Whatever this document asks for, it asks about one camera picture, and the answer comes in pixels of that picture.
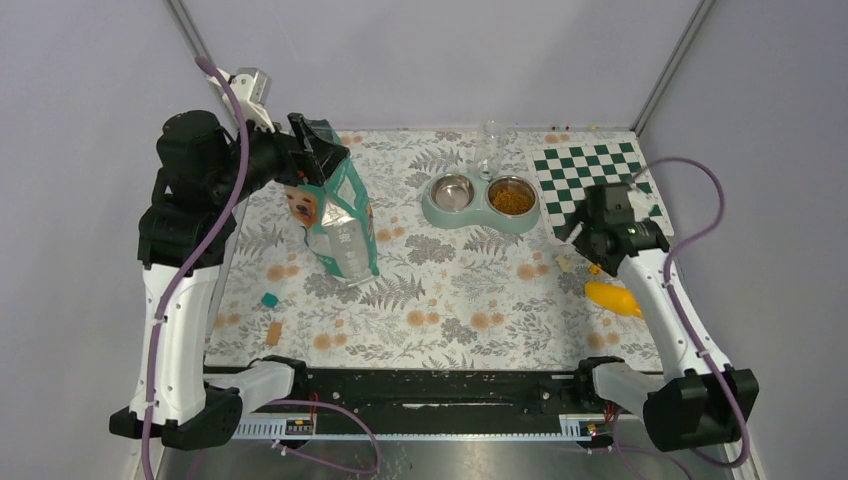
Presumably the yellow plastic scoop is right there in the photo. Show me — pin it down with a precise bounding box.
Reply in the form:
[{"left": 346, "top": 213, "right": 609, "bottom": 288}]
[{"left": 585, "top": 281, "right": 644, "bottom": 319}]

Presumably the teal pet food bag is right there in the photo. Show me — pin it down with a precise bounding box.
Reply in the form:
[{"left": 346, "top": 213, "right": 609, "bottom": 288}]
[{"left": 284, "top": 150, "right": 379, "bottom": 286}]

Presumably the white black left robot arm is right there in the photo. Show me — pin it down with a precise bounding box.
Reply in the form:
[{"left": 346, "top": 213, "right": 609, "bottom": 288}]
[{"left": 109, "top": 110, "right": 346, "bottom": 451}]

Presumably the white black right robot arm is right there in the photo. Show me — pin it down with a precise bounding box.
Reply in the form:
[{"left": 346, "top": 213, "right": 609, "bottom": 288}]
[{"left": 566, "top": 183, "right": 759, "bottom": 452}]

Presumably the mint double pet bowl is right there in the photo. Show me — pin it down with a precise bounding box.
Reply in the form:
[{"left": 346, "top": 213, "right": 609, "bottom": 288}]
[{"left": 421, "top": 173, "right": 540, "bottom": 234}]

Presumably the small cream crumb piece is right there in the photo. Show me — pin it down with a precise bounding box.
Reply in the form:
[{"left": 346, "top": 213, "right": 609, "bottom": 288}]
[{"left": 554, "top": 255, "right": 573, "bottom": 273}]

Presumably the green white checkerboard mat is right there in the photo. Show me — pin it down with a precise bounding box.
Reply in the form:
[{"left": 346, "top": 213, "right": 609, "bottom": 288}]
[{"left": 526, "top": 140, "right": 646, "bottom": 246}]

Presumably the small teal cube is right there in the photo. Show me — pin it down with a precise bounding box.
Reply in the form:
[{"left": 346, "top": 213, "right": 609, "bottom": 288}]
[{"left": 261, "top": 293, "right": 279, "bottom": 309}]

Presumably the small tan wooden block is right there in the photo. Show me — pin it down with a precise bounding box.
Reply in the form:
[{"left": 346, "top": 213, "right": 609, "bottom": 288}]
[{"left": 265, "top": 321, "right": 283, "bottom": 346}]

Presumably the floral table mat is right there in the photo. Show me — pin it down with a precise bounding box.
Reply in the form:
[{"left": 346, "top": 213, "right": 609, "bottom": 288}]
[{"left": 205, "top": 130, "right": 661, "bottom": 373}]

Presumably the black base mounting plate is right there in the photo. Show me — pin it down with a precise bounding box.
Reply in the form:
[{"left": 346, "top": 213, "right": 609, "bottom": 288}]
[{"left": 260, "top": 368, "right": 606, "bottom": 431}]

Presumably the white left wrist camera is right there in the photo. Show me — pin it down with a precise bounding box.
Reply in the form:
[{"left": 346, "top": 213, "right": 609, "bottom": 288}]
[{"left": 218, "top": 68, "right": 277, "bottom": 132}]

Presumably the white slotted cable duct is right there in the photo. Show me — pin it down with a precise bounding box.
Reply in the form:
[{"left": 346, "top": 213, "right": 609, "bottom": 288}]
[{"left": 232, "top": 413, "right": 612, "bottom": 442}]

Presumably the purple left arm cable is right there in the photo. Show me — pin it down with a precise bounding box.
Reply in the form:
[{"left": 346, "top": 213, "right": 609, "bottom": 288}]
[{"left": 140, "top": 56, "right": 384, "bottom": 480}]

